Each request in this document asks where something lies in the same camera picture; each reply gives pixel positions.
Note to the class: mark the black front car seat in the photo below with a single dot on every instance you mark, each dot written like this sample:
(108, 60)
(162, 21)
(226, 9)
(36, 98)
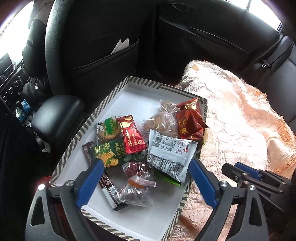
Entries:
(80, 38)

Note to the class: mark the white papers in seat pocket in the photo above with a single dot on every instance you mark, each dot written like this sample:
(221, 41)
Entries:
(121, 45)

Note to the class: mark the black car seat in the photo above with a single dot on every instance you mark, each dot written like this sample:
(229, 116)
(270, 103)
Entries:
(80, 38)
(278, 82)

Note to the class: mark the dark green cracker packet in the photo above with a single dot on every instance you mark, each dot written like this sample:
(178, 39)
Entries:
(113, 153)

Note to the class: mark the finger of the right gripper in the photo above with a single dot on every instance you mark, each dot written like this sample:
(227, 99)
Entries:
(254, 173)
(245, 179)

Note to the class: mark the black centre armrest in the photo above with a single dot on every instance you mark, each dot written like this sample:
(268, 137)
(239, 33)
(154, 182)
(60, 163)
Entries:
(58, 119)

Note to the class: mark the black car door panel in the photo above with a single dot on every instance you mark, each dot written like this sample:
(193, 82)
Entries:
(216, 31)

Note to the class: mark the red gold candy wrapper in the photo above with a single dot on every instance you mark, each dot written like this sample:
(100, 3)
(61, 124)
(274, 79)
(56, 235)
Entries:
(191, 106)

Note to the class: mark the clear wrapped orange candy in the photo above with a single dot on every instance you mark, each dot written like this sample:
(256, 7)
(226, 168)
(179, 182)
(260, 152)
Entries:
(137, 191)

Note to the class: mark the clear bag brown nuts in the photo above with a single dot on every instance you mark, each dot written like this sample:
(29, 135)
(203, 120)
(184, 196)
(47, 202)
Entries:
(162, 122)

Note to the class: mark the black seat belt buckle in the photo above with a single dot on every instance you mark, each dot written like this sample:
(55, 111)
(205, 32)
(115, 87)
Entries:
(277, 53)

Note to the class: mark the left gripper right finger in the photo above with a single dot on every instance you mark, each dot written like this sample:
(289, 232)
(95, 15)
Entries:
(249, 221)

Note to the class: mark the black rear car seat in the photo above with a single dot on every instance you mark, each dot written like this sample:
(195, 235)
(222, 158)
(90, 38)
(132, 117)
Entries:
(278, 82)

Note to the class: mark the car dashboard control panel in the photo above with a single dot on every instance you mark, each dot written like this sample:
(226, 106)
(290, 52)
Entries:
(11, 84)

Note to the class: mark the clear wrapped red date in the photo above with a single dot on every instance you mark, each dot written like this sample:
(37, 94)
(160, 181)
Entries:
(140, 169)

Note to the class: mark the green white biscuit packet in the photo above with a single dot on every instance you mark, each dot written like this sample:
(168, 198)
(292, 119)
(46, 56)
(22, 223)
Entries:
(108, 130)

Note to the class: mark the red gold chocolate packet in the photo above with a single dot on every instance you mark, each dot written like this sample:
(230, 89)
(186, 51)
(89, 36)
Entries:
(132, 138)

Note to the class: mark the dark red snack packet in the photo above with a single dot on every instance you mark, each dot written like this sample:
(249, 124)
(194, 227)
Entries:
(190, 125)

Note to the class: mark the blue items in console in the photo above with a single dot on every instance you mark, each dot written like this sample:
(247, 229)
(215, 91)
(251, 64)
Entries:
(23, 110)

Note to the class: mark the peach fringed blanket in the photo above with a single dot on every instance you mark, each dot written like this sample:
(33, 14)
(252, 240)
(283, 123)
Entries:
(241, 124)

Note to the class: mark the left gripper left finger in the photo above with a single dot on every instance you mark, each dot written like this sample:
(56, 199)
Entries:
(55, 213)

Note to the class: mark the striped white cardboard box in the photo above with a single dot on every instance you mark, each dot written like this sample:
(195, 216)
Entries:
(148, 217)

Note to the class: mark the dark brown snack bar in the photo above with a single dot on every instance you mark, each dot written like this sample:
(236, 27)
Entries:
(105, 183)

